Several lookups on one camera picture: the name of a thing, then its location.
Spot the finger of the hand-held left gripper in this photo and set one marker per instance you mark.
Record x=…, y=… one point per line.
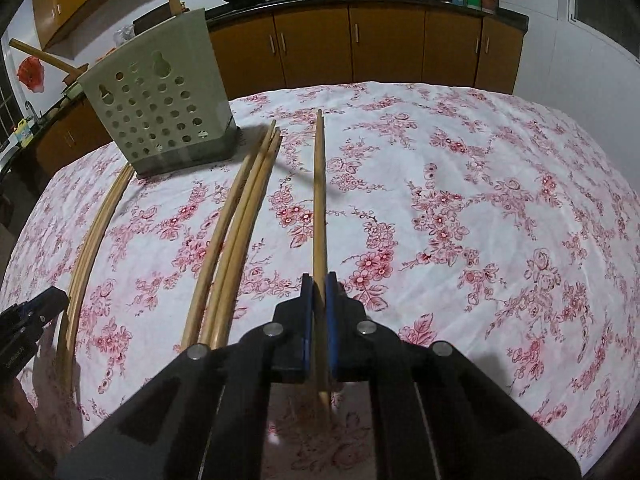
x=35, y=307
x=15, y=352

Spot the floral tablecloth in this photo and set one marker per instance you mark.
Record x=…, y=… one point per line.
x=450, y=210

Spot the brown wooden lower cabinets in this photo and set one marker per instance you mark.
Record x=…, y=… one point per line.
x=310, y=45

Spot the dark cutting board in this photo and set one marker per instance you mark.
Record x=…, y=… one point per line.
x=150, y=22

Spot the wooden stick tool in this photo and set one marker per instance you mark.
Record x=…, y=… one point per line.
x=45, y=57

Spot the red flower wall decoration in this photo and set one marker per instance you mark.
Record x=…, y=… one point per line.
x=30, y=72

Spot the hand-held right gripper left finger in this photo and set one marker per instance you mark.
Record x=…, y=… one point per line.
x=306, y=320

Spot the green perforated utensil holder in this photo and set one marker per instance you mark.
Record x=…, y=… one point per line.
x=160, y=110

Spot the metal faucet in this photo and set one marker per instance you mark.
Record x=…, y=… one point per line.
x=30, y=107

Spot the clear glass jar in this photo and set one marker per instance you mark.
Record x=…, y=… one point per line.
x=125, y=37

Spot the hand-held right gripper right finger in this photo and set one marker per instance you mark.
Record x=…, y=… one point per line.
x=332, y=320

